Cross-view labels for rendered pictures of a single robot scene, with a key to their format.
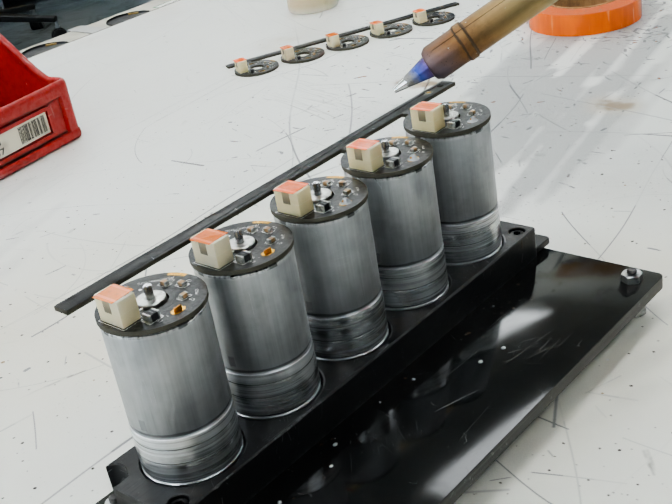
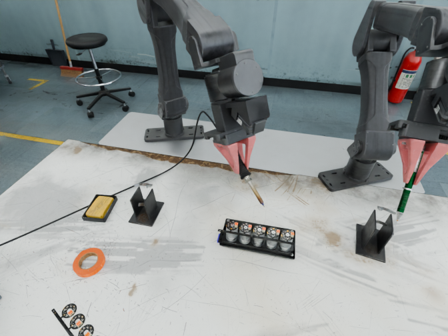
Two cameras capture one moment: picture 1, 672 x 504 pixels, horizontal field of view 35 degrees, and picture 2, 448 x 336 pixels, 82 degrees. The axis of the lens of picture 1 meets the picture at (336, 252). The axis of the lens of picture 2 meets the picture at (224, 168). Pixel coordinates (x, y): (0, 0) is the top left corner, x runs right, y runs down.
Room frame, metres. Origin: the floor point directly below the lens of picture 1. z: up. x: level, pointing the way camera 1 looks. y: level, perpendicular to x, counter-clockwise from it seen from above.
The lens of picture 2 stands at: (0.47, 0.22, 1.25)
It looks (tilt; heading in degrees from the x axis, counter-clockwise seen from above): 41 degrees down; 237
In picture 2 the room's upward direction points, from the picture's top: straight up
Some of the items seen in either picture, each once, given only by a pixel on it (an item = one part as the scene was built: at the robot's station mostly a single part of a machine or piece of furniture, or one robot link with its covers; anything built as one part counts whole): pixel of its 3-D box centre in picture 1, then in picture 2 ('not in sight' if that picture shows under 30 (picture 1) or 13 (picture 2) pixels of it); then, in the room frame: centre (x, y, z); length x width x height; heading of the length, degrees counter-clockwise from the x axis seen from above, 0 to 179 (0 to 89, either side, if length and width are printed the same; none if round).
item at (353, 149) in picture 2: not in sight; (371, 149); (-0.12, -0.01, 0.85); 0.09 x 0.06 x 0.06; 143
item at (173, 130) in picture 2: not in sight; (173, 124); (0.21, -0.49, 0.79); 0.20 x 0.07 x 0.08; 154
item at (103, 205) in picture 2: not in sight; (100, 207); (0.50, -0.29, 0.76); 0.07 x 0.05 x 0.02; 51
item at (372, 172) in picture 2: not in sight; (359, 166); (-0.13, -0.02, 0.79); 0.20 x 0.07 x 0.08; 162
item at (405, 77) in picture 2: not in sight; (406, 73); (-2.35, -0.89, 0.29); 0.16 x 0.15 x 0.55; 133
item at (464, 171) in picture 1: (455, 194); (231, 232); (0.28, -0.04, 0.79); 0.02 x 0.02 x 0.05
